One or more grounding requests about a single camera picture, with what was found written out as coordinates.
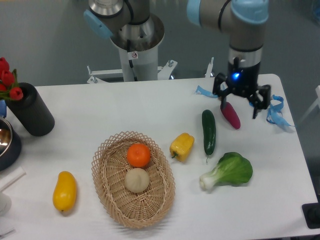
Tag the red artificial tulips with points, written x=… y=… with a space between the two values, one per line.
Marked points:
x=9 y=86

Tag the blue object left edge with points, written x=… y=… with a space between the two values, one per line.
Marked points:
x=3 y=109

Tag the yellow bell pepper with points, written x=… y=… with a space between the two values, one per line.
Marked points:
x=181 y=147

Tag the blue ribbon strip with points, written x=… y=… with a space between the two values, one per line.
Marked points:
x=201 y=91

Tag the white stand object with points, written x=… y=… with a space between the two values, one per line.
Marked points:
x=5 y=182

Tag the white frame right edge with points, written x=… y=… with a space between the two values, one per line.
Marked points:
x=312 y=110

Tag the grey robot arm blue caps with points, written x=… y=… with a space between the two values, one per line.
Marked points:
x=243 y=20

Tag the black device at edge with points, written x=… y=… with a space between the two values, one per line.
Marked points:
x=311 y=212

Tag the white steamed bun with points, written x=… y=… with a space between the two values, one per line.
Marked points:
x=136 y=180

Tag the black cylindrical vase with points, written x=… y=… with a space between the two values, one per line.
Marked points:
x=32 y=112

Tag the orange fruit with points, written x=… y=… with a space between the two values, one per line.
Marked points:
x=138 y=155

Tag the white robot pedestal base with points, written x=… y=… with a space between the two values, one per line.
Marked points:
x=138 y=50

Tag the dark metal bowl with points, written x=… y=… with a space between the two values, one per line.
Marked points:
x=10 y=145

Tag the yellow mango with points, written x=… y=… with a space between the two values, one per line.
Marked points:
x=65 y=192

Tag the woven wicker basket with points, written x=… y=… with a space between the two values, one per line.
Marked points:
x=109 y=168

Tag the green bok choy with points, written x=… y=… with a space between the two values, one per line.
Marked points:
x=232 y=168

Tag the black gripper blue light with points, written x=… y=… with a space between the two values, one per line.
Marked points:
x=242 y=79

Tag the purple sweet potato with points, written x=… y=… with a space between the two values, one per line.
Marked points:
x=230 y=115

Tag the green cucumber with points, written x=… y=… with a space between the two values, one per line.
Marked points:
x=209 y=132

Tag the tangled blue ribbon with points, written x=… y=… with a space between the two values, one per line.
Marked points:
x=274 y=113

